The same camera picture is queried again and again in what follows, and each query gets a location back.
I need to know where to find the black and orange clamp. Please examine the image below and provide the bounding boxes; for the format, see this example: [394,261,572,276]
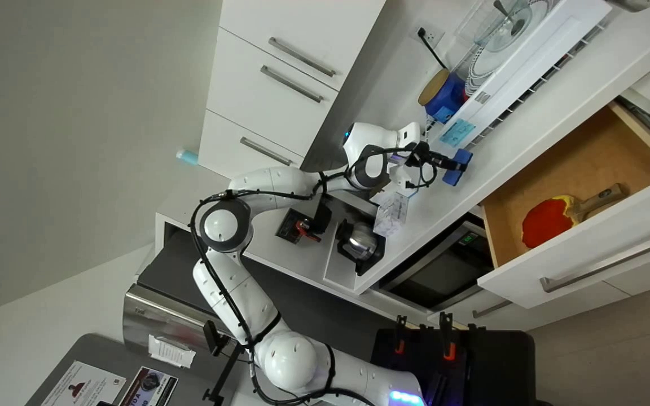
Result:
[392,314,409,356]
[437,311,455,362]

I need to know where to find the white dish rack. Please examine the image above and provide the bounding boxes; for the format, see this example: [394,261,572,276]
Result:
[427,0,613,152]

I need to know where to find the white wall cabinet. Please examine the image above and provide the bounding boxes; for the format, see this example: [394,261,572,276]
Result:
[197,0,388,180]

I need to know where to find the dark printed sheet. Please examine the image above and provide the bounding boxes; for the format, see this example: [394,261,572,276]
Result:
[118,366,179,406]

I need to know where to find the clear plastic container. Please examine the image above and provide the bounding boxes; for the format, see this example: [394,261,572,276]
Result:
[372,191,411,238]

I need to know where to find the drawer handle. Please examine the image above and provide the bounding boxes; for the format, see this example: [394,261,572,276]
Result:
[471,299,513,320]
[539,223,650,293]

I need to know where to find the patterned white plate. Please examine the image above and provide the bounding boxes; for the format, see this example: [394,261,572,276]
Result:
[463,0,558,98]

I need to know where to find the blue canister with wooden lid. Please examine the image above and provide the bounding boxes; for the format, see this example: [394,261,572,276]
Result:
[418,68,468,123]

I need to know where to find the black cable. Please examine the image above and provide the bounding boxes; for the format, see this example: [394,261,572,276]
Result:
[418,28,450,70]

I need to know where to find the red paddle with wooden handle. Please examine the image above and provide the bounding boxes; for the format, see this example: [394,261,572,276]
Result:
[521,183,628,250]

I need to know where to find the wall socket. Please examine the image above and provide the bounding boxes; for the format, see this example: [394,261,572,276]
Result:
[415,25,445,49]

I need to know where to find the clear glass lid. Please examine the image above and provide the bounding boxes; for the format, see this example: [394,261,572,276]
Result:
[472,0,534,54]

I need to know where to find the camera on mount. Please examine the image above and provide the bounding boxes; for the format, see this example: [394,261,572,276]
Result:
[201,319,248,405]

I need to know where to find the black device with red part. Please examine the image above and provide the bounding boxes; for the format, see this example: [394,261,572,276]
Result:
[275,202,333,245]

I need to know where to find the black and silver coffee maker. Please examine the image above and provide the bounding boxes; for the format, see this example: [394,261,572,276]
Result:
[333,218,387,277]

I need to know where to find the cabinet door handle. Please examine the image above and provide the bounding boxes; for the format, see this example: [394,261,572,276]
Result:
[268,37,337,78]
[260,65,324,104]
[239,136,293,167]

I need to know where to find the white printed sheet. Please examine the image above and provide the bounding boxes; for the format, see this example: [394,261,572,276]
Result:
[39,360,126,406]

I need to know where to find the blue duster block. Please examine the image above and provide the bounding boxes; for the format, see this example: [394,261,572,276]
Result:
[442,149,473,187]

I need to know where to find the grey table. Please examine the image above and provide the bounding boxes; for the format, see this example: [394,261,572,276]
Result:
[25,333,258,406]

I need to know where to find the stainless steel bin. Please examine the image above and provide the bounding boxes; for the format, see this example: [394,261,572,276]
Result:
[122,283,232,370]

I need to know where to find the drawer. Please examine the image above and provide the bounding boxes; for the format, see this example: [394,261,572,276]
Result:
[476,97,650,310]

